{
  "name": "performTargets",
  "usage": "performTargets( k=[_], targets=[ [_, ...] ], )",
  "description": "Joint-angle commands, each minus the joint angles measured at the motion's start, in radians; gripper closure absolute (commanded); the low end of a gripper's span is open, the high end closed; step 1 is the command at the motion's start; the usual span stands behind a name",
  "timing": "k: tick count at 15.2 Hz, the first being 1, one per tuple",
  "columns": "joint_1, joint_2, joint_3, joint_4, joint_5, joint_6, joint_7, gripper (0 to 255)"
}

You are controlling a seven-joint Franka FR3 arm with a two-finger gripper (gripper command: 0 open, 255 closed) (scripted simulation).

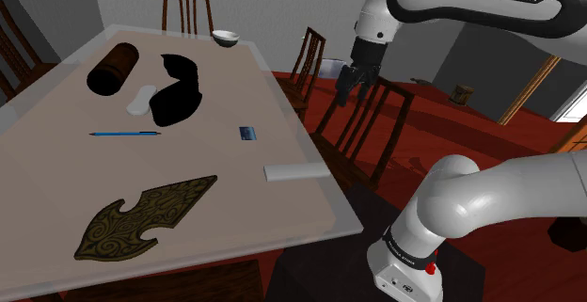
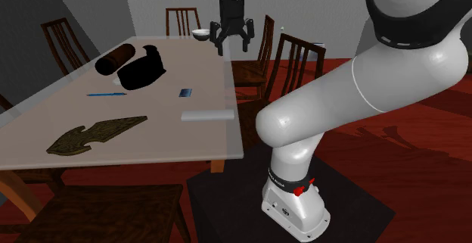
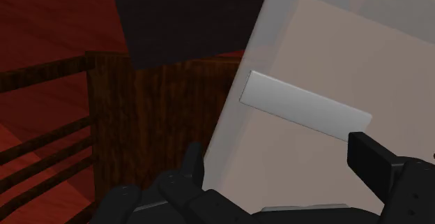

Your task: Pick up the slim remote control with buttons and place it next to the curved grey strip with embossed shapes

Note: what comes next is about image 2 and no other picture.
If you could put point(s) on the white bowl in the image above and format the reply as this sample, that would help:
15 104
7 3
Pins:
200 33

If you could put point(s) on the brown cylinder roll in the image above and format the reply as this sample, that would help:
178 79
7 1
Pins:
115 59

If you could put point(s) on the black bag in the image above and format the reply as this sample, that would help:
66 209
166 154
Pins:
142 73

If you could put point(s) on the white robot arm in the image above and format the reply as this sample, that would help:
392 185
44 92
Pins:
387 83

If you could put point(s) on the beige dining table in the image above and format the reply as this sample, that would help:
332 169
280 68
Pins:
166 139

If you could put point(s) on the white flat box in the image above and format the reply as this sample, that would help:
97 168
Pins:
207 115

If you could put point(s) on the black robot stand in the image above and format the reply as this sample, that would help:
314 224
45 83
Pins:
228 205

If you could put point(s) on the blue pen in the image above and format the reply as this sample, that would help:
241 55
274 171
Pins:
107 94

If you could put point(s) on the small blue card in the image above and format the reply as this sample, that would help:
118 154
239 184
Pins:
185 92

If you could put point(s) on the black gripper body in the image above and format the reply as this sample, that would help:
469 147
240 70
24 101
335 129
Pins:
232 13

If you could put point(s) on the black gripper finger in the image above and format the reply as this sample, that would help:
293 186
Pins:
249 28
214 32

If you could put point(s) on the dark wooden chair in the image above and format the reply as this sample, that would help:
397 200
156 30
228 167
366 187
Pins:
170 20
55 44
274 76
247 73
103 212

